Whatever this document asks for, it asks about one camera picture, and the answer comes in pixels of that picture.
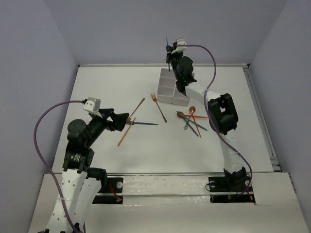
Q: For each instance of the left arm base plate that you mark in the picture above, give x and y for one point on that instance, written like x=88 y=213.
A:
x=112 y=193

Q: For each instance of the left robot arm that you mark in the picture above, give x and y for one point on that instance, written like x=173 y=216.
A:
x=80 y=182

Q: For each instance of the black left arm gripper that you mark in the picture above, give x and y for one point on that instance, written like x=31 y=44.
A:
x=111 y=118

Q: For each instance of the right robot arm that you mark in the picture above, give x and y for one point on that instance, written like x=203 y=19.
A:
x=223 y=119

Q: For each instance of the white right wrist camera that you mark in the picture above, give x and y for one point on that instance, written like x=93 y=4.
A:
x=179 y=46

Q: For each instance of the left white organizer box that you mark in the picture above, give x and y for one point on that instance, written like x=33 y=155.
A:
x=166 y=86

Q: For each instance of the orange chopstick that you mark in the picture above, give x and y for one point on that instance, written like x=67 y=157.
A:
x=126 y=132
x=197 y=128

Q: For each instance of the dark blue fork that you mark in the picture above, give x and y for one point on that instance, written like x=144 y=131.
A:
x=140 y=123

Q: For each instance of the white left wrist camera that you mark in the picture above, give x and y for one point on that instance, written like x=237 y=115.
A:
x=92 y=106

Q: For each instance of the orange plastic spoon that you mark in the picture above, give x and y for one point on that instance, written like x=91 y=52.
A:
x=182 y=115

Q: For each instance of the white organizer box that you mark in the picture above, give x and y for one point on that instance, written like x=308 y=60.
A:
x=166 y=86
x=179 y=98

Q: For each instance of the teal chopstick in pile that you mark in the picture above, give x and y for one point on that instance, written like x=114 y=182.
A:
x=190 y=121

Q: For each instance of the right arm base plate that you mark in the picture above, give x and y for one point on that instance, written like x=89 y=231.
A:
x=220 y=193

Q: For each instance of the right white organizer box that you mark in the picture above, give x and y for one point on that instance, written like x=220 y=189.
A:
x=179 y=98

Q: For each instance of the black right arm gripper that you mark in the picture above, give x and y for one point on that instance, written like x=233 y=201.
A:
x=169 y=55

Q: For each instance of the orange chopstick in pile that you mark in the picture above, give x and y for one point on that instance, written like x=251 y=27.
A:
x=197 y=128

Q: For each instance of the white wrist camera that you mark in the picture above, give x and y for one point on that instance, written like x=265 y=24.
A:
x=179 y=46
x=92 y=106

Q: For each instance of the copper fork long handle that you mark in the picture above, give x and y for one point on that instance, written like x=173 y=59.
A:
x=129 y=118

